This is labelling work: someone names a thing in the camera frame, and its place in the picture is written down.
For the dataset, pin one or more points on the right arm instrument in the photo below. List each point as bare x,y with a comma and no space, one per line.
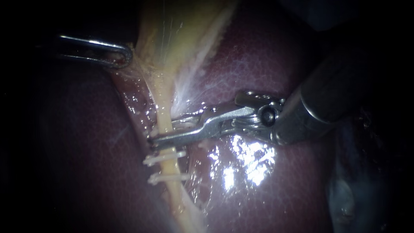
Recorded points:
291,123

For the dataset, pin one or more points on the left arm instrument jaw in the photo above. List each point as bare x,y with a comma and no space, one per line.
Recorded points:
126,51

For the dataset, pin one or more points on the right arm instrument jaw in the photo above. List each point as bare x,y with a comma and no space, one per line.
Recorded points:
191,135
216,112

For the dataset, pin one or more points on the gallbladder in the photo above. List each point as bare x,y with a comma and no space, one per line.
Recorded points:
174,42

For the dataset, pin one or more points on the dark right arm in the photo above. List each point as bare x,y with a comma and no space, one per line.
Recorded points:
343,84

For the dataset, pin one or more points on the thin tube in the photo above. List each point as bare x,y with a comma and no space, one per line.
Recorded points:
164,113

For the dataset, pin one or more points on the white clip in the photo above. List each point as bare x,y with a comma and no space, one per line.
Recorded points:
158,178
155,159

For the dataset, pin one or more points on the pale fatty tissue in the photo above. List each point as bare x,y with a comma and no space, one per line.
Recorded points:
194,71

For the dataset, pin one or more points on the dark red liver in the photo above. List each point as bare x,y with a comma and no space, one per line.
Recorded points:
291,200

